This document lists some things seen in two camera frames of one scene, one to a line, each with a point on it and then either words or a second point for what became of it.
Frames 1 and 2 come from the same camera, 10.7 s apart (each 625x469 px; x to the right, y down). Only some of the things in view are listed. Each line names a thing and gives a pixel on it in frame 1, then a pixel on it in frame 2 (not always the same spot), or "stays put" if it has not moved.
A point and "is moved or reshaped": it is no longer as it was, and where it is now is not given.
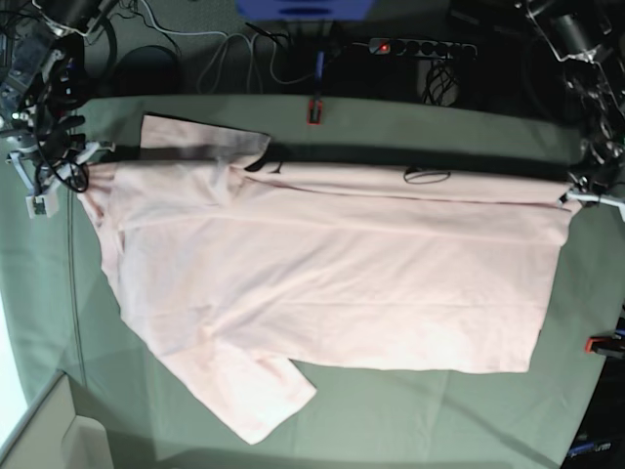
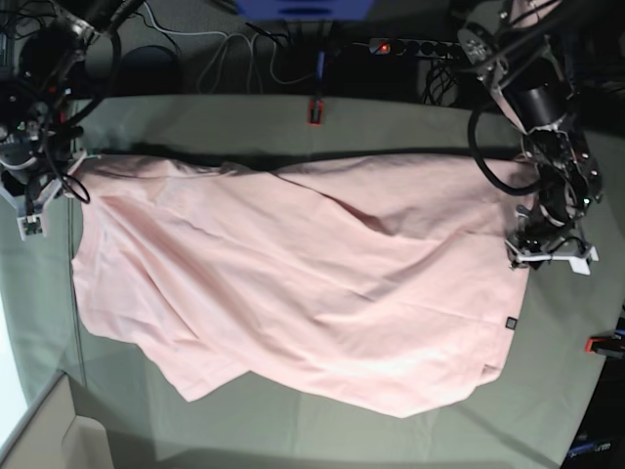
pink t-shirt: (226, 270) is moved or reshaped
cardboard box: (55, 437) stays put
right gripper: (589, 193) to (540, 241)
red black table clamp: (313, 115) stays put
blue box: (306, 10) stays put
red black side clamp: (608, 346) stays put
